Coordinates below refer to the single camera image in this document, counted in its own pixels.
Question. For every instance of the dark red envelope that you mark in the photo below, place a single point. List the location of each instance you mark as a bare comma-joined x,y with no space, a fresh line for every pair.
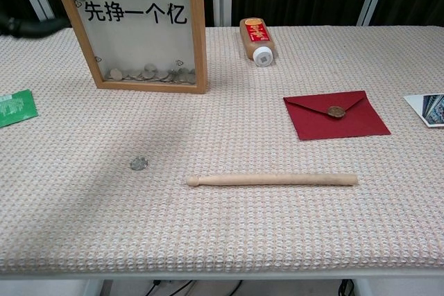
347,126

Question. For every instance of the green card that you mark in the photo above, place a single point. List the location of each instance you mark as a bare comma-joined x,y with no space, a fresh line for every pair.
15,109

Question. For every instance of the photo postcard with white border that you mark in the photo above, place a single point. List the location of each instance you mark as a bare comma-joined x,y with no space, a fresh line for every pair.
431,109

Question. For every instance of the wooden frame money box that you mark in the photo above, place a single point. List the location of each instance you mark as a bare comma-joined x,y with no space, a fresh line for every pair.
138,43

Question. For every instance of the pile of silver coins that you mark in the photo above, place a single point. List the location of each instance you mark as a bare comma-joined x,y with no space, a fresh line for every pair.
149,74

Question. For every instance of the silver coin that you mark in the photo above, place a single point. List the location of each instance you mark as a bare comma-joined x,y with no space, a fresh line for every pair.
139,163

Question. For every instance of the beige woven tablecloth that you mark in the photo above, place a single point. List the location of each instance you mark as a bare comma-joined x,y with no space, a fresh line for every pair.
222,223

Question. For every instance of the wooden drumstick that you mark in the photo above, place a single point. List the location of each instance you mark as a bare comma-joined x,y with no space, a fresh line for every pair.
277,179

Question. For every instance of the brown bottle with red label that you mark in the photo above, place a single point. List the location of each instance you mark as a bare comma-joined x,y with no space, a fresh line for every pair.
255,41

